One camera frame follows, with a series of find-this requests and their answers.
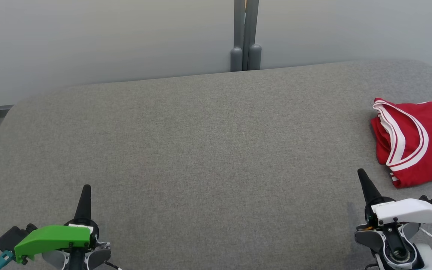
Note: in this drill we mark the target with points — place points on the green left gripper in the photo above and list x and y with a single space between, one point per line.
51 236

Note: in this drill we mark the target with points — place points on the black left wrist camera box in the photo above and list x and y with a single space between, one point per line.
11 238

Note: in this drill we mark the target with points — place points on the grey vertical partition post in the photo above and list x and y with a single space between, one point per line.
246 30

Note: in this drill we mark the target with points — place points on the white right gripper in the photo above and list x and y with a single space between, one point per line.
411 212

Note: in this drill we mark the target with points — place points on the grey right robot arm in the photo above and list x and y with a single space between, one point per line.
396 251

